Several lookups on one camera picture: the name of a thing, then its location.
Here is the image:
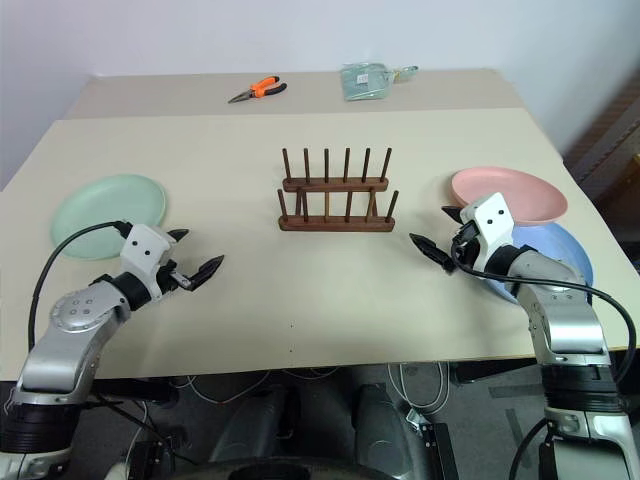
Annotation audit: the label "small teal clip item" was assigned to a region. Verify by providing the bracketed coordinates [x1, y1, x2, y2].
[387, 64, 421, 84]

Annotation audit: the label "black box with bracket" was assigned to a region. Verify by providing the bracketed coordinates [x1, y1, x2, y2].
[418, 421, 459, 480]

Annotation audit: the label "dark rounded shape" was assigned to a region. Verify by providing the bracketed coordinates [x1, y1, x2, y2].
[353, 383, 427, 480]

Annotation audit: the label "red plate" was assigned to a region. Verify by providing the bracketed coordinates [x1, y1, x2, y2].
[450, 167, 569, 226]

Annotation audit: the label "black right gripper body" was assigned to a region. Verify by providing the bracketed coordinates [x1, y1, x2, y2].
[450, 221, 482, 270]

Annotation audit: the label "white loose cable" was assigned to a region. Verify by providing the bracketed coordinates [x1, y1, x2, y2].
[387, 361, 447, 417]

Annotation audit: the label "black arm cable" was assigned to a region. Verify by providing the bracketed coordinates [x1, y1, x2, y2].
[27, 220, 134, 352]
[450, 242, 640, 397]

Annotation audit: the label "orange handled pliers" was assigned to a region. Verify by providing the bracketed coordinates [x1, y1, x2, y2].
[227, 75, 289, 105]

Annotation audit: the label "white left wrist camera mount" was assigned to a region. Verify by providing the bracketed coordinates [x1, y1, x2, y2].
[119, 224, 177, 301]

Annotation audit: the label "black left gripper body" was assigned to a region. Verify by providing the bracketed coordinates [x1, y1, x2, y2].
[155, 243, 195, 297]

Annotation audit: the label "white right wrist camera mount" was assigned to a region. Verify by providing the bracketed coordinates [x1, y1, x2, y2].
[459, 192, 517, 274]

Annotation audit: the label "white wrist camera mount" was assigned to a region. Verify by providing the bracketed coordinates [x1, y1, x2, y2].
[459, 192, 517, 274]
[119, 224, 177, 301]

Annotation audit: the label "wooden dish rack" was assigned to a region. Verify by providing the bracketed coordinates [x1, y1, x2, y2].
[276, 146, 401, 234]

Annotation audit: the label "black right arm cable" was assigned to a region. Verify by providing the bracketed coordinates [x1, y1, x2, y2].
[450, 242, 640, 397]

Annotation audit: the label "brown slatted furniture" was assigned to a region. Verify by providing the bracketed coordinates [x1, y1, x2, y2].
[563, 74, 640, 214]

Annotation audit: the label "teal packaged cloth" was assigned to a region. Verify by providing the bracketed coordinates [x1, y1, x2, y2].
[341, 61, 394, 103]

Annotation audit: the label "blue plate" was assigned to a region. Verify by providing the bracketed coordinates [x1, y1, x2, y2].
[484, 221, 596, 306]

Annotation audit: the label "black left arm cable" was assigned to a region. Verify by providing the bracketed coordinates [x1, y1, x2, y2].
[27, 220, 134, 352]

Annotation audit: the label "green plate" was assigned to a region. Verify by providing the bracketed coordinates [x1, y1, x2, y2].
[49, 173, 169, 262]

